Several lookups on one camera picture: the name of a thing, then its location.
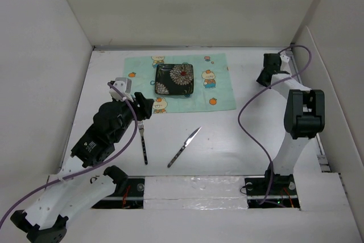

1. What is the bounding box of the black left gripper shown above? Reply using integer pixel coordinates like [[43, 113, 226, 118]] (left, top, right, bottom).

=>
[[112, 92, 153, 143]]

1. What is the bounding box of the green cartoon print cloth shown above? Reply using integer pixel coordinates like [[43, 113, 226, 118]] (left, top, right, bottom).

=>
[[123, 53, 236, 114]]

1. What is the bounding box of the black floral rectangular plate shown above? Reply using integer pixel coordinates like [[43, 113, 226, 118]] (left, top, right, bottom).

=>
[[154, 63, 195, 97]]

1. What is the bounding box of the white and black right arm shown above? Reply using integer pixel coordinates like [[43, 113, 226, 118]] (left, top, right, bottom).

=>
[[257, 53, 325, 194]]

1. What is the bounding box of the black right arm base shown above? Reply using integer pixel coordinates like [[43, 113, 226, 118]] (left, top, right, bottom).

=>
[[240, 175, 300, 209]]

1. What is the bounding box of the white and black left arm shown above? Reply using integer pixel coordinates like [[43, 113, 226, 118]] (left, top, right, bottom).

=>
[[7, 92, 154, 242]]

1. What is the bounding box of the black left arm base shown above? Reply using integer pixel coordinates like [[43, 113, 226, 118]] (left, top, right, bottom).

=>
[[92, 176, 145, 209]]

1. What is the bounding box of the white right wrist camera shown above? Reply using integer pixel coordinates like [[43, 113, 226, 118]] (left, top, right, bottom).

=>
[[279, 51, 291, 64]]

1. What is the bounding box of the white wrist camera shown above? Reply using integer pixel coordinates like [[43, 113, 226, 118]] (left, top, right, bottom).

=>
[[279, 51, 291, 64], [109, 77, 133, 101]]

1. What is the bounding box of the silver fork with patterned handle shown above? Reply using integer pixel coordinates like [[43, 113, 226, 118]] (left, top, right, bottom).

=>
[[138, 121, 148, 165]]

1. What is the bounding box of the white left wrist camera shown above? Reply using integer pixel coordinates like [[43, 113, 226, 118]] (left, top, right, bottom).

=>
[[109, 77, 133, 101]]

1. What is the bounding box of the knife with patterned handle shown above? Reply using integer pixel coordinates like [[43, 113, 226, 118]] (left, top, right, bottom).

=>
[[167, 127, 201, 168]]

